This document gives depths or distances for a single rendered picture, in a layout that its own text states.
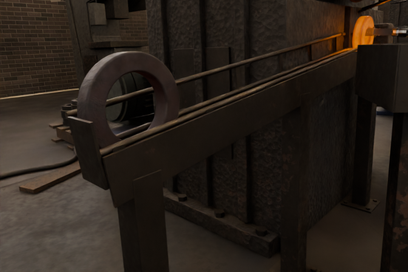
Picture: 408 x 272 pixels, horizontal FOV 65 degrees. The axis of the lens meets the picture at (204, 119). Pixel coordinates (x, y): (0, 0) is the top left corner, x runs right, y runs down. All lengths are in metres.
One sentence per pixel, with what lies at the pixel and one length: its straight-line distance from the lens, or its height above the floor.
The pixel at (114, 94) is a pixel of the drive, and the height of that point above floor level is 0.49.
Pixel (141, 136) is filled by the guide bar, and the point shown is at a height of 0.59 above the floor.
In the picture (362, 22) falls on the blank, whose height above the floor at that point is 0.80.
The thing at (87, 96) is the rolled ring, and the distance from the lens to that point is 0.50.
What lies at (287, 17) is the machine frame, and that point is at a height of 0.81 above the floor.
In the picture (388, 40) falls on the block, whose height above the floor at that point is 0.73.
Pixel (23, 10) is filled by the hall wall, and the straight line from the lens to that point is 6.92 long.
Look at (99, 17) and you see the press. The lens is 5.12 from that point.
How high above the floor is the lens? 0.73
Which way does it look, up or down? 12 degrees down
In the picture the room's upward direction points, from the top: 3 degrees counter-clockwise
